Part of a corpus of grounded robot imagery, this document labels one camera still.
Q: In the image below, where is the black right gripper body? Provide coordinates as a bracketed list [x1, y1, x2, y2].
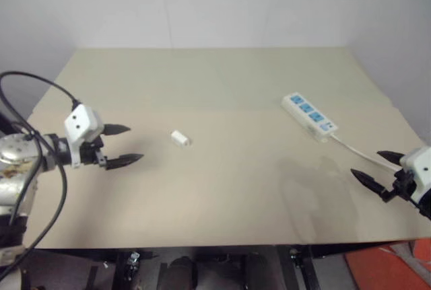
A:
[382, 168, 420, 204]

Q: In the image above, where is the dark rounded shape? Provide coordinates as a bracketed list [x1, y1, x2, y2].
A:
[167, 255, 199, 290]

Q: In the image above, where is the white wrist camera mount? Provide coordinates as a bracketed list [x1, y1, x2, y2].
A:
[63, 102, 104, 170]
[398, 146, 431, 209]

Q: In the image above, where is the orange object under table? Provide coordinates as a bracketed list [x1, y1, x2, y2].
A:
[343, 238, 431, 290]

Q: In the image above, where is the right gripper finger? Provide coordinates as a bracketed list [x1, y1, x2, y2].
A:
[350, 168, 389, 197]
[376, 150, 405, 167]

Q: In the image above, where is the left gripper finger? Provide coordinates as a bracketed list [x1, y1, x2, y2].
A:
[102, 123, 131, 137]
[104, 153, 145, 172]

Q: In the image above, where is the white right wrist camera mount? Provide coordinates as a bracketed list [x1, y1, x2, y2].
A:
[398, 146, 431, 209]

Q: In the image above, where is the white power cable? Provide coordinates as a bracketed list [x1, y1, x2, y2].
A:
[328, 134, 403, 174]

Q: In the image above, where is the black table frame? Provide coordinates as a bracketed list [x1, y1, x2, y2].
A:
[26, 240, 418, 290]

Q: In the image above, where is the white power strip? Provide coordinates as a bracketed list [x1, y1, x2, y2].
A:
[280, 92, 339, 144]

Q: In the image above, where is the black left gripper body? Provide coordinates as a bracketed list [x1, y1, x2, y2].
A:
[78, 134, 109, 167]

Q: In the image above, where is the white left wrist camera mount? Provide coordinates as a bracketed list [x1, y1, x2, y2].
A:
[63, 102, 104, 170]

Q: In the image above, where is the white plug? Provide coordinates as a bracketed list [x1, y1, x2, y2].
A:
[170, 130, 193, 150]

